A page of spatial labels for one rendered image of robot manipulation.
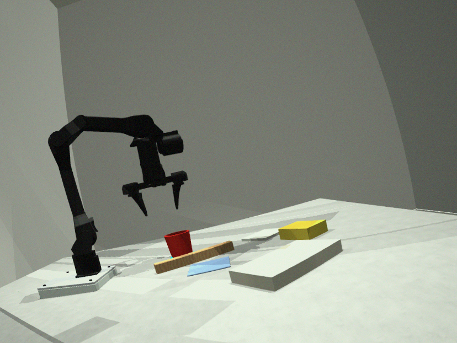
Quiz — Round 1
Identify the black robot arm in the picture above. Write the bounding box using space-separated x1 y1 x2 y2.
48 114 184 278

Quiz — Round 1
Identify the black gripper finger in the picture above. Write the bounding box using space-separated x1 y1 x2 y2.
172 183 184 210
128 192 147 217

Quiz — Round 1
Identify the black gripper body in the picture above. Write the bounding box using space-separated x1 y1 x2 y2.
122 157 188 195

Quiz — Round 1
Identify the tan wooden plank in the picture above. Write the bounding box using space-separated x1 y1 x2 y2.
153 241 235 274

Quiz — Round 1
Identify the yellow flat block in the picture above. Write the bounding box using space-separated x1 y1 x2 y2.
278 219 328 240

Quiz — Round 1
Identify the red cup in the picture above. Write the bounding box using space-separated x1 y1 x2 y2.
164 230 193 258

